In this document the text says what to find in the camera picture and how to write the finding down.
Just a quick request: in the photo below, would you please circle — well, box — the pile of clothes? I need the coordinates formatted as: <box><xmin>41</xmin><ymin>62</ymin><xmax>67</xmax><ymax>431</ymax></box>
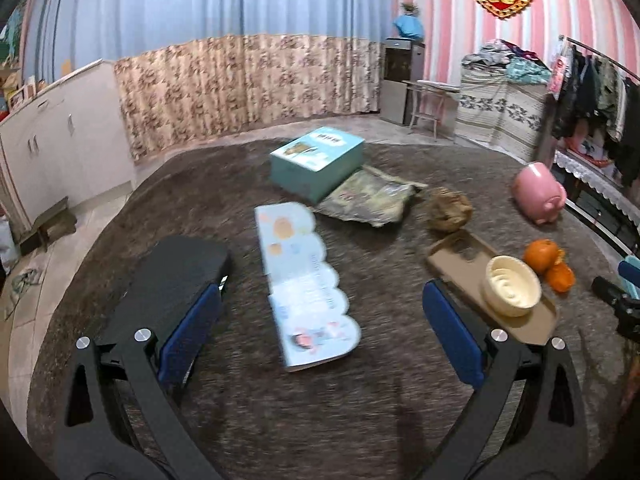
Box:
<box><xmin>461</xmin><ymin>39</ymin><xmax>553</xmax><ymax>86</ymax></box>

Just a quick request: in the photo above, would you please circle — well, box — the covered cabinet with laundry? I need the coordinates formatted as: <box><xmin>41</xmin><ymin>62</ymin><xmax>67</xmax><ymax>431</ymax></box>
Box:
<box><xmin>454</xmin><ymin>67</ymin><xmax>556</xmax><ymax>161</ymax></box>

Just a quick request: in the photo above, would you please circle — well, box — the brown phone case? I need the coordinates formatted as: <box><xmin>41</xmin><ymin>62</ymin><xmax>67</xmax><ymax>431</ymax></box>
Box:
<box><xmin>426</xmin><ymin>229</ymin><xmax>558</xmax><ymax>346</ymax></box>

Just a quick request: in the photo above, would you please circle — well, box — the pink hanging bag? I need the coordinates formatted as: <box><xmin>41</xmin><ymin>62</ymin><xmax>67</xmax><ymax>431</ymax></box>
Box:
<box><xmin>547</xmin><ymin>55</ymin><xmax>573</xmax><ymax>101</ymax></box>

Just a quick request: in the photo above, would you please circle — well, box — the blue floral curtain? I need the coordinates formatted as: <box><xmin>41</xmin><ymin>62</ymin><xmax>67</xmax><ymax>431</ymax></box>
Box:
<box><xmin>22</xmin><ymin>0</ymin><xmax>396</xmax><ymax>161</ymax></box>

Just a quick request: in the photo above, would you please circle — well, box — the black low cabinet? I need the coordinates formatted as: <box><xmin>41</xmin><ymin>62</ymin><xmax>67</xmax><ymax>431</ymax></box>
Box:
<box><xmin>565</xmin><ymin>170</ymin><xmax>640</xmax><ymax>261</ymax></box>

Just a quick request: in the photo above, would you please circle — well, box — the small wooden stool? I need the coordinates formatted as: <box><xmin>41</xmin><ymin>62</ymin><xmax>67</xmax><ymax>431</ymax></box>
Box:
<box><xmin>20</xmin><ymin>197</ymin><xmax>77</xmax><ymax>253</ymax></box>

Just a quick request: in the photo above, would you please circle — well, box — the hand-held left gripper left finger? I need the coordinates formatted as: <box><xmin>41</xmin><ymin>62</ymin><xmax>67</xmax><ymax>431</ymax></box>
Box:
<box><xmin>54</xmin><ymin>282</ymin><xmax>223</xmax><ymax>480</ymax></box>

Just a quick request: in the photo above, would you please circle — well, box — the grey water dispenser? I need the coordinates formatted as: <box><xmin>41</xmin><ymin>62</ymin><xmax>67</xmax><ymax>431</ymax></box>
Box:
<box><xmin>380</xmin><ymin>37</ymin><xmax>426</xmax><ymax>126</ymax></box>

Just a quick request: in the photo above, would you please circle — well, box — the pink pig mug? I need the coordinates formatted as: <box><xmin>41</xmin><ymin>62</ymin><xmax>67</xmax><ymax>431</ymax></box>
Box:
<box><xmin>511</xmin><ymin>161</ymin><xmax>568</xmax><ymax>226</ymax></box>

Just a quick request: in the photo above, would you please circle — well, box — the white lace cloth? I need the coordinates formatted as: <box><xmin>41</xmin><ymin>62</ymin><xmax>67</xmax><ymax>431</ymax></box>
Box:
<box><xmin>554</xmin><ymin>150</ymin><xmax>640</xmax><ymax>221</ymax></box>

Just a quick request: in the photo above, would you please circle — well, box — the row of hanging clothes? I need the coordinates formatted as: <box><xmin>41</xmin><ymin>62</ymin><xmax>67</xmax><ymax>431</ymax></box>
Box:
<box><xmin>550</xmin><ymin>45</ymin><xmax>640</xmax><ymax>186</ymax></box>

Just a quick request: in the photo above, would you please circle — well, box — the pale blue scalloped booklet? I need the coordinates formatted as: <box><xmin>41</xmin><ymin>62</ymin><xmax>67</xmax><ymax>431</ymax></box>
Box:
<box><xmin>254</xmin><ymin>201</ymin><xmax>362</xmax><ymax>374</ymax></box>

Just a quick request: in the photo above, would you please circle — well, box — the green rag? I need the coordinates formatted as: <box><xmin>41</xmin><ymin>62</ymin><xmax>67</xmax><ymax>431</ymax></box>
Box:
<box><xmin>7</xmin><ymin>267</ymin><xmax>43</xmax><ymax>296</ymax></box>

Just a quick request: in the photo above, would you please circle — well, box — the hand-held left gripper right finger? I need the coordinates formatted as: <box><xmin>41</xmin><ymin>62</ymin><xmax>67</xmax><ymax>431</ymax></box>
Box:
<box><xmin>421</xmin><ymin>280</ymin><xmax>588</xmax><ymax>480</ymax></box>

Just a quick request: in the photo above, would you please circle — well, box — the blue cloth cover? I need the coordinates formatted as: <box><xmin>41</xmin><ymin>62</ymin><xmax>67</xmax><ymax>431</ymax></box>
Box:
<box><xmin>392</xmin><ymin>12</ymin><xmax>425</xmax><ymax>41</ymax></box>

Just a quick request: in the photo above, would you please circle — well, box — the white cabinet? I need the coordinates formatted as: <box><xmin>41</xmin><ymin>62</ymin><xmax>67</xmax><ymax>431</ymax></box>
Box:
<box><xmin>0</xmin><ymin>59</ymin><xmax>137</xmax><ymax>238</ymax></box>

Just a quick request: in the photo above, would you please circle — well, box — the teal cardboard box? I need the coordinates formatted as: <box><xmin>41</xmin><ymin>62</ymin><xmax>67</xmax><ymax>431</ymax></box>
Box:
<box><xmin>269</xmin><ymin>126</ymin><xmax>365</xmax><ymax>205</ymax></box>

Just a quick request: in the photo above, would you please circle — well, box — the black notebook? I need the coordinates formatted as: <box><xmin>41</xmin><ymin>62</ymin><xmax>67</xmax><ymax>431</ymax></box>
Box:
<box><xmin>102</xmin><ymin>235</ymin><xmax>232</xmax><ymax>361</ymax></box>

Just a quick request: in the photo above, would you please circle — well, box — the snack packet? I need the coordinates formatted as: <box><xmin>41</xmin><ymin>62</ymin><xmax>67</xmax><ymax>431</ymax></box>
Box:
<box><xmin>314</xmin><ymin>165</ymin><xmax>428</xmax><ymax>228</ymax></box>

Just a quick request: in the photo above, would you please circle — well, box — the green wall painting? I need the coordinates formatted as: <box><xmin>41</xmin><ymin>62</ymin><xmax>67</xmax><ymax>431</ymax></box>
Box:
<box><xmin>0</xmin><ymin>5</ymin><xmax>26</xmax><ymax>68</ymax></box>

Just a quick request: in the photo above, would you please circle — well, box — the brown paper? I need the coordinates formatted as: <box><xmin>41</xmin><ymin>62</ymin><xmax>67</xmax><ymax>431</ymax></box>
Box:
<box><xmin>427</xmin><ymin>186</ymin><xmax>473</xmax><ymax>233</ymax></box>

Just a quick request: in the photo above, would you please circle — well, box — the small metal folding table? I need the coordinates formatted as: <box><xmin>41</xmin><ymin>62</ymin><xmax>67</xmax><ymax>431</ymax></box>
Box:
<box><xmin>402</xmin><ymin>80</ymin><xmax>461</xmax><ymax>141</ymax></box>

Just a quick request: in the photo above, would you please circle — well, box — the cream round bowl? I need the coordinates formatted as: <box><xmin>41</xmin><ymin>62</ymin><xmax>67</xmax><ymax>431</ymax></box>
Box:
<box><xmin>481</xmin><ymin>255</ymin><xmax>543</xmax><ymax>318</ymax></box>

